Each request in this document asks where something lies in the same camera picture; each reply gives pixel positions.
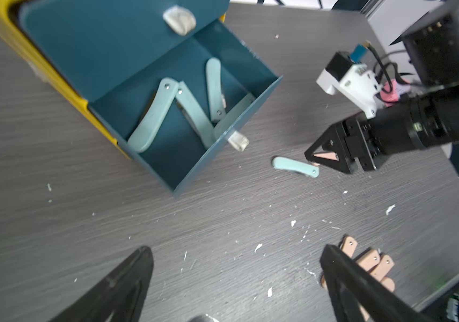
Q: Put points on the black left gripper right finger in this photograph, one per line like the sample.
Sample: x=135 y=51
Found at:
x=350 y=287

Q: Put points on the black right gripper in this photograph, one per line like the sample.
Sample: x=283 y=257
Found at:
x=345 y=145

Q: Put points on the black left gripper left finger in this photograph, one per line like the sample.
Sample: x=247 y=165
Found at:
x=119 y=296

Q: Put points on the teal fruit knife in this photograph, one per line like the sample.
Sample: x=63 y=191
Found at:
x=195 y=115
x=146 y=131
x=215 y=95
x=294 y=166

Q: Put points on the teal drawer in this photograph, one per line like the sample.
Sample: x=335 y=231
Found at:
x=96 y=45
x=177 y=114

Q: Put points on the teal top drawer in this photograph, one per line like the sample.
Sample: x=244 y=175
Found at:
x=96 y=45

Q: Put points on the yellow drawer cabinet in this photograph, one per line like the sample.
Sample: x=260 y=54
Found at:
x=15 y=38

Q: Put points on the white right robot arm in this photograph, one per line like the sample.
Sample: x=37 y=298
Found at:
x=414 y=122

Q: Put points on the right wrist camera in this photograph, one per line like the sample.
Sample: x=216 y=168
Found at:
x=346 y=74

